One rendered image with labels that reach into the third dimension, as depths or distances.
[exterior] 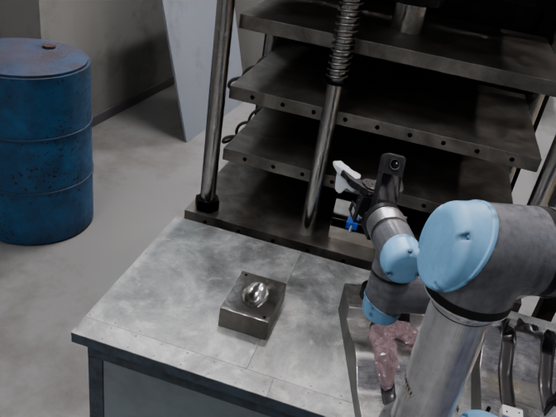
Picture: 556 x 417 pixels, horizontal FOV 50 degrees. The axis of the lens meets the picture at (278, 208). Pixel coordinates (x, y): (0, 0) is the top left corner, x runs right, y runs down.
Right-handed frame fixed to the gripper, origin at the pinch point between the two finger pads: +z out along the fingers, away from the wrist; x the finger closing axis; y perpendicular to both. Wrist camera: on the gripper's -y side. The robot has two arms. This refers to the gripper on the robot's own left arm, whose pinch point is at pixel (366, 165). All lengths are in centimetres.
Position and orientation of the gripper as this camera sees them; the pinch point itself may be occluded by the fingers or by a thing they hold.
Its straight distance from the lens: 133.7
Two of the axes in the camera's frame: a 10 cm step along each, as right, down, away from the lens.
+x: 9.6, 1.9, 2.2
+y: -2.7, 8.4, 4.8
